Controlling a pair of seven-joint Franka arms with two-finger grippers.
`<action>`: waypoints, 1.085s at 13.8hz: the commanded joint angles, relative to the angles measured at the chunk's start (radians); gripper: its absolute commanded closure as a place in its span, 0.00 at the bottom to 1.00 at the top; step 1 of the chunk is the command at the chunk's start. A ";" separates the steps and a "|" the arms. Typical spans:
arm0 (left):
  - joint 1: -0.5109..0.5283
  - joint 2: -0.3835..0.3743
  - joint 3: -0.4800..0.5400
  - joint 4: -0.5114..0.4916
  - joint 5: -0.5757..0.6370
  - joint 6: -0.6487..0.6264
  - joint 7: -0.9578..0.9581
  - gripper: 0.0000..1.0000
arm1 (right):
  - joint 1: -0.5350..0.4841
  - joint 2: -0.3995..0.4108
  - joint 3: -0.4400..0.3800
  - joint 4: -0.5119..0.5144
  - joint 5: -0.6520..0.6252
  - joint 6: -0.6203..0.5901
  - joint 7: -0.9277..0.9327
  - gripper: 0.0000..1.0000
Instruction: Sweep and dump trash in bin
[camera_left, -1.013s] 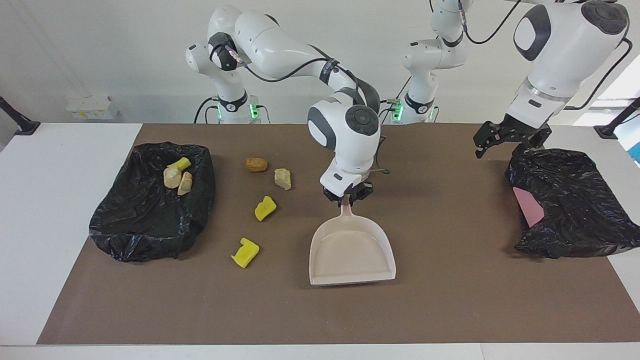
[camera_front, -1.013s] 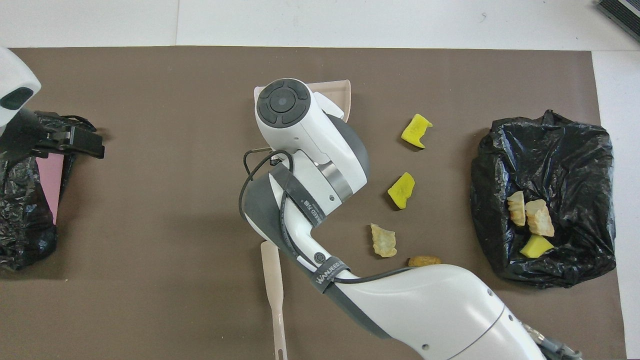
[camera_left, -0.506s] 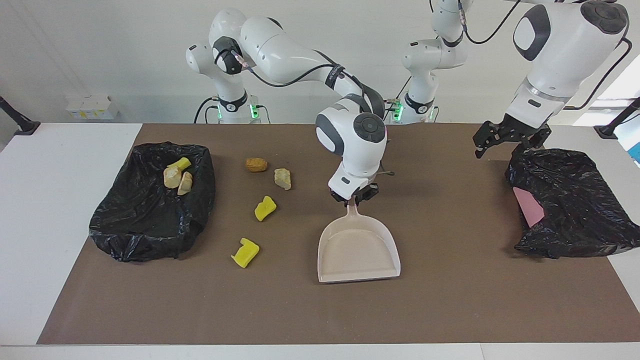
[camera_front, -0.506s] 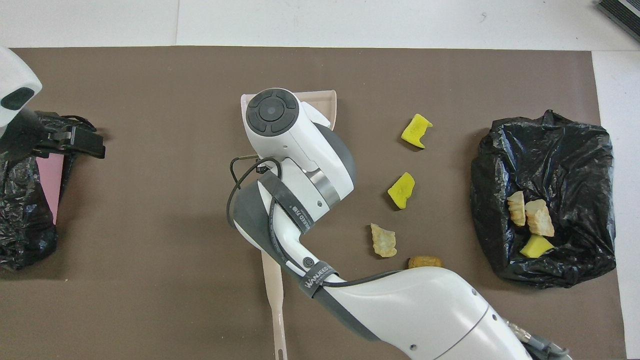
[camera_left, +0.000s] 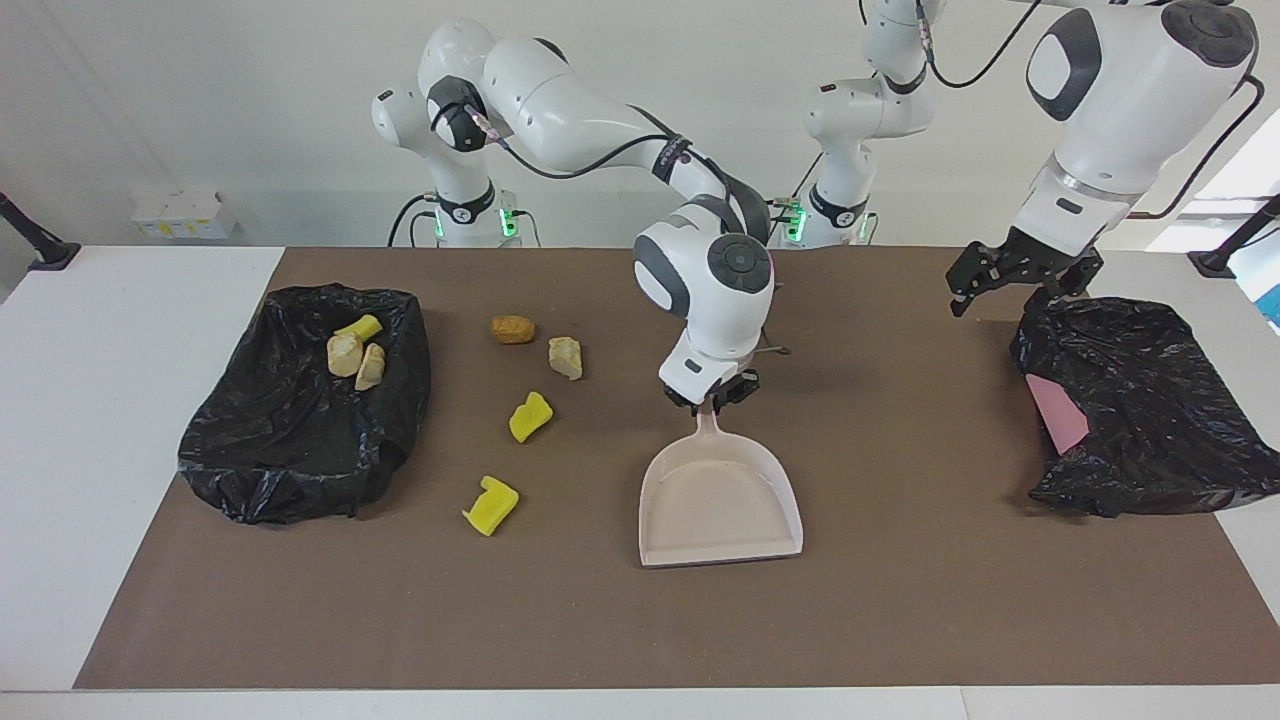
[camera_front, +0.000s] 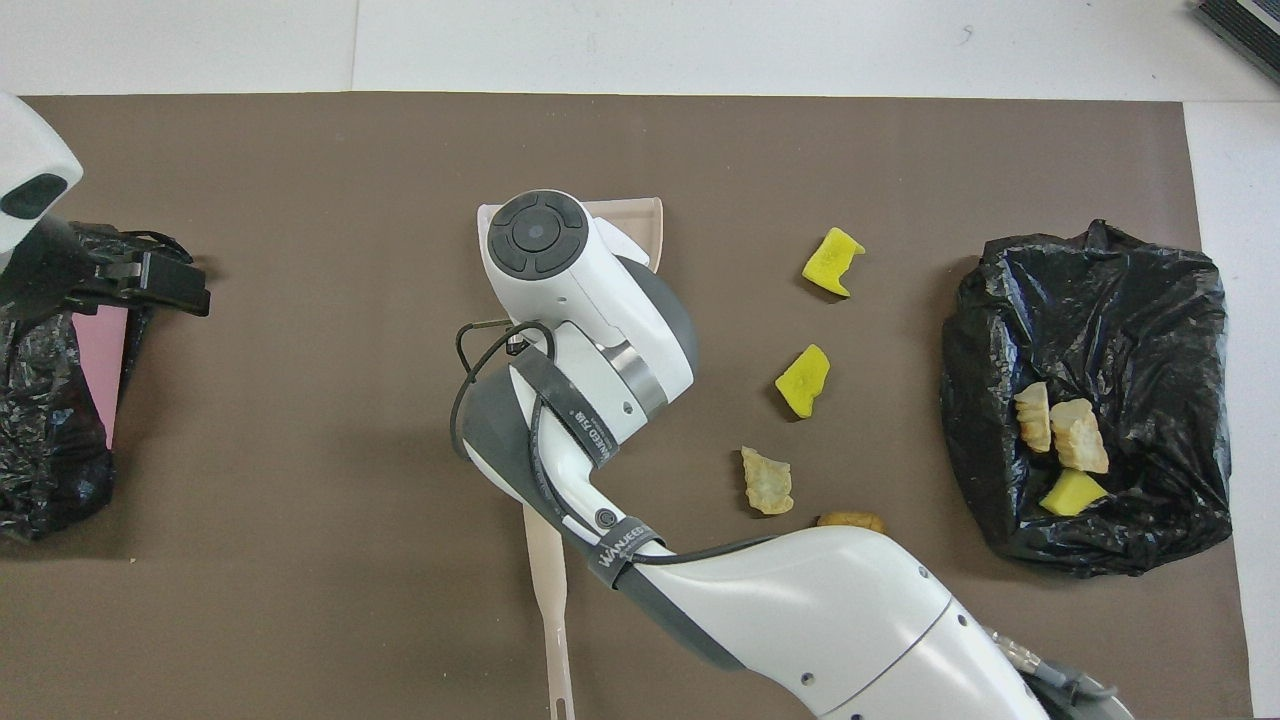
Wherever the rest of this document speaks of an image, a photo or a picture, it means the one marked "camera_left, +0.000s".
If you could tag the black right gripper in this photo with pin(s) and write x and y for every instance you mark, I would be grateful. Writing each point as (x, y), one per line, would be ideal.
(735, 393)

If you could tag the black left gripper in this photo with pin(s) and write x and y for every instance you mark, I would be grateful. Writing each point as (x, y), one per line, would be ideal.
(1040, 262)

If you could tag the beige plastic dustpan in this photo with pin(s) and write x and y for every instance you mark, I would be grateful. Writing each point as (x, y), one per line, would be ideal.
(720, 510)

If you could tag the yellow sponge piece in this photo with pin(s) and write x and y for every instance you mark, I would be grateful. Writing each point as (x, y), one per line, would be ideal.
(490, 507)
(530, 417)
(360, 327)

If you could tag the beige sponge chunk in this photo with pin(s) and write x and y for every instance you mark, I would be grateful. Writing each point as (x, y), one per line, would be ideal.
(343, 355)

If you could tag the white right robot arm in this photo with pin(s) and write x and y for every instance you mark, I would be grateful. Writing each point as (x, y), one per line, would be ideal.
(560, 100)

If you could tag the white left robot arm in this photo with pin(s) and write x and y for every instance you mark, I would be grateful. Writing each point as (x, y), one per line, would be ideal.
(1130, 110)

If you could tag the black trash bag over pink bin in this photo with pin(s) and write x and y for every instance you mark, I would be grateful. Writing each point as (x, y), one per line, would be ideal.
(1150, 400)

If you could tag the black trash bag bin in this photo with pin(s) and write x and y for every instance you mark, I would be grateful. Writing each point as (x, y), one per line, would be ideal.
(300, 450)

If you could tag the pink sheet in bag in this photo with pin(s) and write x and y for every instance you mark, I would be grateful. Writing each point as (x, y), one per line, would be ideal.
(1058, 415)

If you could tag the black clamp stand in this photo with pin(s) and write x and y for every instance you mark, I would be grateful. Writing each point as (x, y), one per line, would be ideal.
(1220, 258)
(45, 250)

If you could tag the blue object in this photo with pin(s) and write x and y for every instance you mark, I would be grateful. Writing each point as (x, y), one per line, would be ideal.
(1273, 305)

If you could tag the brown table mat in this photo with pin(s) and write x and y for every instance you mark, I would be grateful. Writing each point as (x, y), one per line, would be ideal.
(900, 600)

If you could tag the white wall socket box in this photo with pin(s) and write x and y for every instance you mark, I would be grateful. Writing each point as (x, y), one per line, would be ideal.
(183, 215)

